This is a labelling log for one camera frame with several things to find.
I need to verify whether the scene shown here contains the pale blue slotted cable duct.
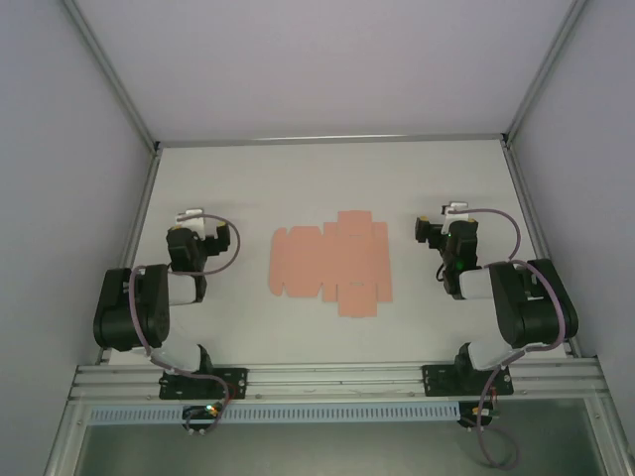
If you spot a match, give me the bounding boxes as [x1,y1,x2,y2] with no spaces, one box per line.
[87,402,461,426]

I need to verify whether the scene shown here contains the aluminium frame post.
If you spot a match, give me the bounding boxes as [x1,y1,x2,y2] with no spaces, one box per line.
[500,0,591,145]
[62,0,163,150]

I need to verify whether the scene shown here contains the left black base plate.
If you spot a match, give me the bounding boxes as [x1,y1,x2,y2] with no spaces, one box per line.
[158,367,249,401]

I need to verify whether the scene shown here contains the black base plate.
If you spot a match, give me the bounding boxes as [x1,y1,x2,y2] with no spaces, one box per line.
[421,364,512,398]
[158,367,249,401]

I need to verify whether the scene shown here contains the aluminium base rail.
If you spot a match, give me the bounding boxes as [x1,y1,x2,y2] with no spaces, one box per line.
[68,363,610,402]

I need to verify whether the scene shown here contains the pink paper box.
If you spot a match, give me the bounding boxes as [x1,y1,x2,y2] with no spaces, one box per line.
[270,209,394,319]

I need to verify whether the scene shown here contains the right black circuit board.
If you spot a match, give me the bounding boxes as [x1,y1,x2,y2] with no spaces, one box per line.
[456,401,501,428]

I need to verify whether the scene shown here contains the aluminium panel frame bar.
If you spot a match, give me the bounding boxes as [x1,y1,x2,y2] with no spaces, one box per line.
[584,396,631,476]
[43,399,83,476]

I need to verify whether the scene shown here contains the black circuit board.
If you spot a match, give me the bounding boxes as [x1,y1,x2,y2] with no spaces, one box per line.
[182,404,225,423]
[456,401,501,428]

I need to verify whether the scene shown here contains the grey metal panel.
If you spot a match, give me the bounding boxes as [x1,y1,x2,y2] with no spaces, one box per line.
[73,420,614,476]

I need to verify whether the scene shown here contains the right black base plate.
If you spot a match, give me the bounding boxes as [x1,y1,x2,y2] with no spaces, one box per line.
[421,364,512,398]

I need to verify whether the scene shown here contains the left black circuit board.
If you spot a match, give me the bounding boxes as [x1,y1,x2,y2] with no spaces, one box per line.
[182,404,225,423]

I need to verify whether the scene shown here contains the aluminium side rail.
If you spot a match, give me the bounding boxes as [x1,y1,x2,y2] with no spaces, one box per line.
[96,146,163,366]
[501,141,584,359]

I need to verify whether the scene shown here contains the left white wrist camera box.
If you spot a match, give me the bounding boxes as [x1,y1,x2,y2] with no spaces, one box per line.
[175,207,207,234]

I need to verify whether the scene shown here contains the aluminium crossbar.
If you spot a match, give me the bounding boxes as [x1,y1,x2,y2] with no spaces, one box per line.
[157,132,507,148]

